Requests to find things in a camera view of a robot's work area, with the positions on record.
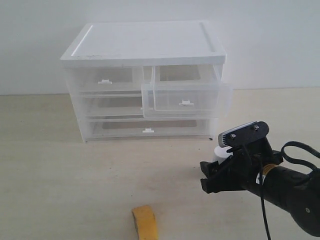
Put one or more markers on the white plastic drawer cabinet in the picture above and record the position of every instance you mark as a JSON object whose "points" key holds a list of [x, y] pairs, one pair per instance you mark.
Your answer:
{"points": [[137, 44]]}

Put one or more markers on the yellow sponge wedge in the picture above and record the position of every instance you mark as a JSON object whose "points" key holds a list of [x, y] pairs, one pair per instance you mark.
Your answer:
{"points": [[145, 222]]}

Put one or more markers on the clear wide drawer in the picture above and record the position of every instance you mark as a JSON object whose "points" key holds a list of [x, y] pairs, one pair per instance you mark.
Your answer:
{"points": [[138, 128], [112, 105]]}

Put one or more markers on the white bottle with teal label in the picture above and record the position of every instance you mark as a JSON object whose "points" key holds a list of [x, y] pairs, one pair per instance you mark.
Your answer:
{"points": [[220, 154]]}

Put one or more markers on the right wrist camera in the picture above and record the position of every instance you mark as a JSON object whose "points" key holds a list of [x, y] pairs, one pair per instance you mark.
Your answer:
{"points": [[244, 134]]}

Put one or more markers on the clear middle wide drawer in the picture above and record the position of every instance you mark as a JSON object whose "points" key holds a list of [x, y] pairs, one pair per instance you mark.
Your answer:
{"points": [[112, 105]]}

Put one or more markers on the clear bottom wide drawer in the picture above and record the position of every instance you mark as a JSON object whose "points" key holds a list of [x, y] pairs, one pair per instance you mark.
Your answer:
{"points": [[138, 128]]}

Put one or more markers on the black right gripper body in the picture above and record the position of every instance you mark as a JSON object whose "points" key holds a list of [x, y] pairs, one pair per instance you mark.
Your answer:
{"points": [[233, 174]]}

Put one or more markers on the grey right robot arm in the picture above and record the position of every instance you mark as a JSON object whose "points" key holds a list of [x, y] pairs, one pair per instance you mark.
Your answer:
{"points": [[295, 192]]}

